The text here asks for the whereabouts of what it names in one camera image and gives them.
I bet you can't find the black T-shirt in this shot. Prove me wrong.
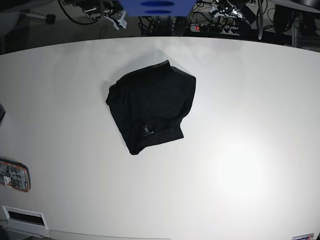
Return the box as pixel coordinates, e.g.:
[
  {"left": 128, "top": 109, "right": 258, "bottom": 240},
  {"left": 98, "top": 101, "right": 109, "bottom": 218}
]
[{"left": 105, "top": 60, "right": 196, "bottom": 155}]

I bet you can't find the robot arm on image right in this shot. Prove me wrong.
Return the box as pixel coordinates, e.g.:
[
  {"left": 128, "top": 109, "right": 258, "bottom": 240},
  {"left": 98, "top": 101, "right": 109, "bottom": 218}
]
[{"left": 209, "top": 0, "right": 249, "bottom": 19}]

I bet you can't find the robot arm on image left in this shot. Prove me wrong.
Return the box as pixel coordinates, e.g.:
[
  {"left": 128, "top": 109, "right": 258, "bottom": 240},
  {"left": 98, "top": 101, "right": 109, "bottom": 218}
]
[{"left": 57, "top": 0, "right": 123, "bottom": 26}]

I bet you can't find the blue plastic bin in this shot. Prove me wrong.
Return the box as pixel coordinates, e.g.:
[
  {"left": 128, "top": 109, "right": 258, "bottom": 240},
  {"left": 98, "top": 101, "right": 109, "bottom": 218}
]
[{"left": 118, "top": 0, "right": 196, "bottom": 17}]

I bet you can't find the dark device at left edge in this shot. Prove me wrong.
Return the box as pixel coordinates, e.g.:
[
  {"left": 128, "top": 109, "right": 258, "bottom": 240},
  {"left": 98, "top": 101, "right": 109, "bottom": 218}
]
[{"left": 0, "top": 104, "right": 6, "bottom": 125}]

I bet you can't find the sticker at bottom edge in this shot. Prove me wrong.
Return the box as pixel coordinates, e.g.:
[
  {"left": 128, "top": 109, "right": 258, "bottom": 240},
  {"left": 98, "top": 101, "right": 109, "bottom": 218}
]
[{"left": 292, "top": 233, "right": 315, "bottom": 240}]

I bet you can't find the white power strip red switch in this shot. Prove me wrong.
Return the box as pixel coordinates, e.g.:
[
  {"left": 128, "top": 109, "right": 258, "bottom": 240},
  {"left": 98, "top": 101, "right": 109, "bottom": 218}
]
[{"left": 189, "top": 23, "right": 239, "bottom": 36}]

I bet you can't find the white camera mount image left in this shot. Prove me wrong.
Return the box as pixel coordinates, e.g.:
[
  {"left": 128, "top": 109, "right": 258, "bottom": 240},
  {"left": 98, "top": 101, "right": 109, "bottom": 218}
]
[{"left": 104, "top": 11, "right": 128, "bottom": 31}]

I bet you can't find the white table cable grommet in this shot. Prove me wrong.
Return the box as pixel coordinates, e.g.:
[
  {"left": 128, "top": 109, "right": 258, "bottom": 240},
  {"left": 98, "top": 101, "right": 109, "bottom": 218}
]
[{"left": 1, "top": 205, "right": 48, "bottom": 229}]

